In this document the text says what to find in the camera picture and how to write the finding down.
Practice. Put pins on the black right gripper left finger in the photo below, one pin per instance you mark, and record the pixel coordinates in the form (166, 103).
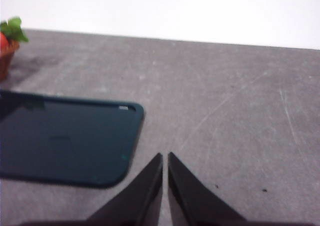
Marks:
(140, 201)

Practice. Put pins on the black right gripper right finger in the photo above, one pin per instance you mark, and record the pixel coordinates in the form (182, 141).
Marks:
(192, 201)

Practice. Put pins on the dark rectangular tray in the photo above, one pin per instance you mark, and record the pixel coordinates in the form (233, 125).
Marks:
(65, 141)

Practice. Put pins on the orange carrot with green leaves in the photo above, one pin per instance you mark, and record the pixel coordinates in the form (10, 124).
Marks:
(15, 29)

